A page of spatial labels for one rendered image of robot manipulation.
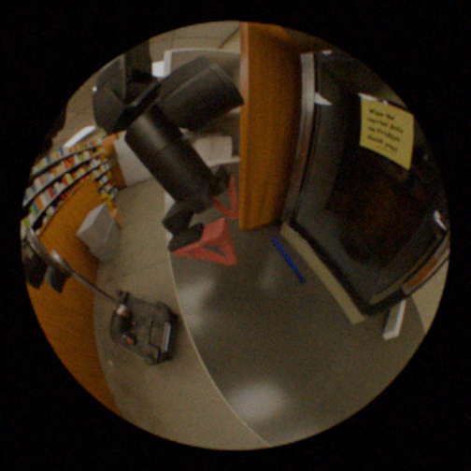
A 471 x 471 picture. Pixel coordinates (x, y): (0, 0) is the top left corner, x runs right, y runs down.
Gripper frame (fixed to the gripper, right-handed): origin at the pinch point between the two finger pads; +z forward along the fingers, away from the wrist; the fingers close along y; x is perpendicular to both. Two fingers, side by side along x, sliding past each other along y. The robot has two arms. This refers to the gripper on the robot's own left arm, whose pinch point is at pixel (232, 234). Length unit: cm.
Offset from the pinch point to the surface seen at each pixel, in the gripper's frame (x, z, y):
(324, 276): -13.6, 17.8, -3.6
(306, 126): -19.0, -8.7, 9.4
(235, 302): 4.5, 9.8, -7.6
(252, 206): -2.0, 5.0, 12.7
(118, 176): 386, -162, 314
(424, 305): -70, 48, -32
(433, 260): -23.0, -1.2, -14.7
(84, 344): 178, -4, -86
